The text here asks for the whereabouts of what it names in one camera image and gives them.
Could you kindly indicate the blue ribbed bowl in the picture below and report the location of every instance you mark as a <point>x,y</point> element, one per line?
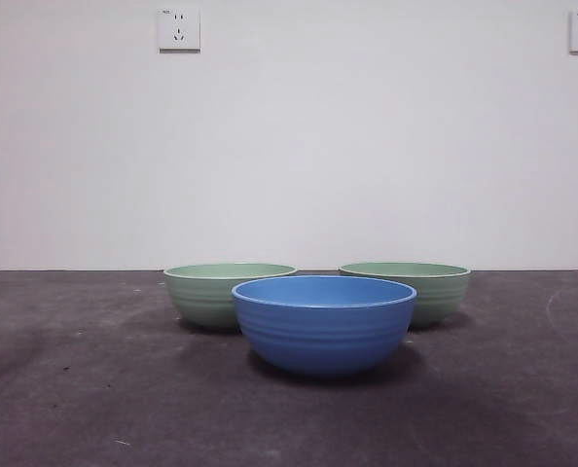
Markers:
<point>325,335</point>

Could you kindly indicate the green ribbed bowl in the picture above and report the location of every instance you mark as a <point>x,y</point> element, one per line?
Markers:
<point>440,297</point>
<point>201,301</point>

